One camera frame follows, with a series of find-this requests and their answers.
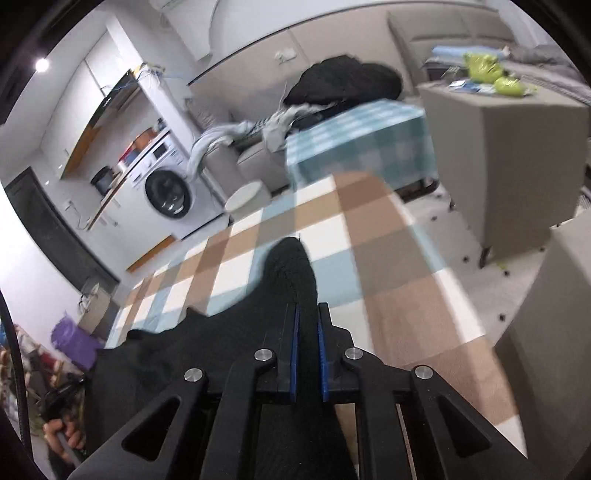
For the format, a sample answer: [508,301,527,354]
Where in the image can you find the black cooking pot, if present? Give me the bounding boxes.
[90,166,114,195]

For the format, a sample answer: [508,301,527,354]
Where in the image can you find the person's left hand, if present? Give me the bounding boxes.
[44,418,88,467]

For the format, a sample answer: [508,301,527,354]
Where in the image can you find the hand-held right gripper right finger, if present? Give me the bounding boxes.
[318,302,546,480]

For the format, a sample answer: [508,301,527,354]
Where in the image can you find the grey duvet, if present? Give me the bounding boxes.
[508,44,583,84]

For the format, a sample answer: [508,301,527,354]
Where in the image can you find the checked tablecloth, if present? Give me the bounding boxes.
[105,171,527,462]

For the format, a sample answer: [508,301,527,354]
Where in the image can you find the light blue pillow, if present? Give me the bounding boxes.
[431,45,509,58]

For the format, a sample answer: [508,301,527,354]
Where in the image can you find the white kitchen base cabinets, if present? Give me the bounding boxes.
[88,171,181,273]

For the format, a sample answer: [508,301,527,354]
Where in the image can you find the white washing machine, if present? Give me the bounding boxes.
[127,138,227,238]

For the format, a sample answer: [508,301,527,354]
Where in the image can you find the purple rolled mat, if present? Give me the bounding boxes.
[51,316,105,372]

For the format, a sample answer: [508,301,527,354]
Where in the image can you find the range hood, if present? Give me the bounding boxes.
[88,71,141,130]

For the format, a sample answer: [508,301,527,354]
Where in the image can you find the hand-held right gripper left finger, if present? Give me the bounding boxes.
[69,302,301,480]

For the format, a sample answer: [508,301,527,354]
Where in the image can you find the green plush toy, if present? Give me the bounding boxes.
[463,52,527,97]

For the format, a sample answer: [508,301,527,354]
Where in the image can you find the teal checkered blanket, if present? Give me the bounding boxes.
[285,99,439,195]

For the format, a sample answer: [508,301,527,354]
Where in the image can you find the woven laundry basket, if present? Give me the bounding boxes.
[76,277,114,333]

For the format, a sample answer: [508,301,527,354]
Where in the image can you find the white garment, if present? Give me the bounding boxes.
[187,121,254,181]

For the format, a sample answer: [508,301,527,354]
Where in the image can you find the tall beige box table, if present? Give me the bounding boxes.
[418,78,591,268]

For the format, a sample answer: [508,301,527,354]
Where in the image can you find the black quilted jacket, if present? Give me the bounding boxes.
[283,55,402,109]

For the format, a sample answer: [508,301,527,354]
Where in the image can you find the white upper cabinets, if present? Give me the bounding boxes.
[41,28,134,181]

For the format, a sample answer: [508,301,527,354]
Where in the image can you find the grey sofa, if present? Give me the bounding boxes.
[187,92,296,195]

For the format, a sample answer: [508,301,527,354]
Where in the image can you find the black knit sweater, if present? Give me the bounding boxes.
[85,236,365,480]

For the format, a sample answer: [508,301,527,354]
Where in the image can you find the grey and white clothes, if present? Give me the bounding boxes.
[263,104,324,148]

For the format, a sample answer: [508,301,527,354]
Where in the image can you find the low beige box table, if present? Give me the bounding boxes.
[494,217,591,462]

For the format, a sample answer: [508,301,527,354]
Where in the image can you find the round white stool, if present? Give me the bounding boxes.
[225,181,273,213]

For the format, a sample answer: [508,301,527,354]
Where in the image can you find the dark door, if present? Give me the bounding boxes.
[4,168,121,284]

